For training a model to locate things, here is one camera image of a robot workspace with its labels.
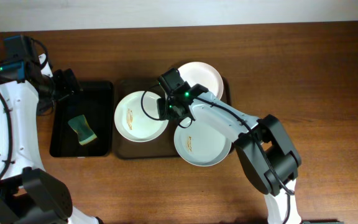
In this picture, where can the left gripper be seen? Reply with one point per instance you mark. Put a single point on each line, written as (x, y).
(69, 84)

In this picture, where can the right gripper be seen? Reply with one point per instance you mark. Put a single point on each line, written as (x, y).
(163, 111)

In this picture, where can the white plate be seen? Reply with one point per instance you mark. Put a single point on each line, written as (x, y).
(203, 74)
(132, 123)

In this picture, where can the green yellow sponge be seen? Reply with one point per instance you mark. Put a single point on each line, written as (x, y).
(81, 127)

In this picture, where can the pale blue plate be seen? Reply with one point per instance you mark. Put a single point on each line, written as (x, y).
(199, 144)

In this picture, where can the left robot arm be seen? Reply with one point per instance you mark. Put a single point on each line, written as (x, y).
(28, 88)

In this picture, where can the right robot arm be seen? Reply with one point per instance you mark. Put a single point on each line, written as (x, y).
(266, 153)

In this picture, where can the black rectangular tray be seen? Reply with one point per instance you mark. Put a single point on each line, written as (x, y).
(95, 104)

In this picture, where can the brown plastic serving tray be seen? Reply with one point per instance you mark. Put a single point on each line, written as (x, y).
(160, 147)

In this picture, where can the white plate top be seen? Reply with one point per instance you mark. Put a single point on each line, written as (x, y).
(203, 74)

